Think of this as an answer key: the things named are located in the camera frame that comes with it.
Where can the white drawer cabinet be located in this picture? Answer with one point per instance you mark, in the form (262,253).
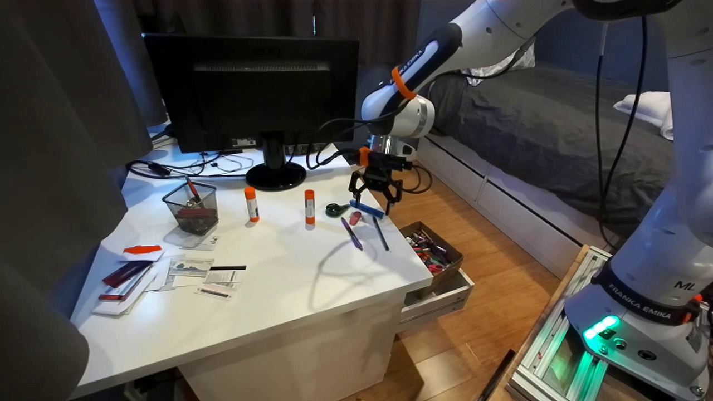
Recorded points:
(313,362)

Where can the orange marker on paper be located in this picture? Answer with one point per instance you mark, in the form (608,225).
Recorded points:
(142,253)

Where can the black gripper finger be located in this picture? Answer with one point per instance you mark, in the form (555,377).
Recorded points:
(355,199)
(394,199)

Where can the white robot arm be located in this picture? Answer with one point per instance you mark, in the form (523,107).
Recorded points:
(669,254)

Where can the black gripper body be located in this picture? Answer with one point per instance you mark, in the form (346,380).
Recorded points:
(375,171)

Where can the orange cap glue stick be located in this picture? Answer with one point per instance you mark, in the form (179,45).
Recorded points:
(308,199)

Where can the black computer monitor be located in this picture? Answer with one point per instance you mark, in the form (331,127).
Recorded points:
(270,91)

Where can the white open drawer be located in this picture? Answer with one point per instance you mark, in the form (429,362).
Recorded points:
(426,305)

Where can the grey bed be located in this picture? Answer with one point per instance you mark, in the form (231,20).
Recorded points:
(546,156)

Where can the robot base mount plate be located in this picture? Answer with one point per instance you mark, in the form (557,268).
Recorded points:
(564,356)

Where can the black pen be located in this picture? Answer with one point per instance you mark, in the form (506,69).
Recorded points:
(379,233)

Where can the green tape dispenser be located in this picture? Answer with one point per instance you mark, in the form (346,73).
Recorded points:
(336,209)

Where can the purple pen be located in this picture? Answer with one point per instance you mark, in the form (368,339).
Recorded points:
(354,234)

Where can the pink eraser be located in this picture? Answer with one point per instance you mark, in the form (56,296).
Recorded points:
(355,217)

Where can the blue marker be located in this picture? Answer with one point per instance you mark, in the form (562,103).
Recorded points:
(366,209)

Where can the black mesh pen holder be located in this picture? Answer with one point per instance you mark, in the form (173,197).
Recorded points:
(193,205)

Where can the cardboard box of pens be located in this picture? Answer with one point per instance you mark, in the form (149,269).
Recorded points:
(435,253)

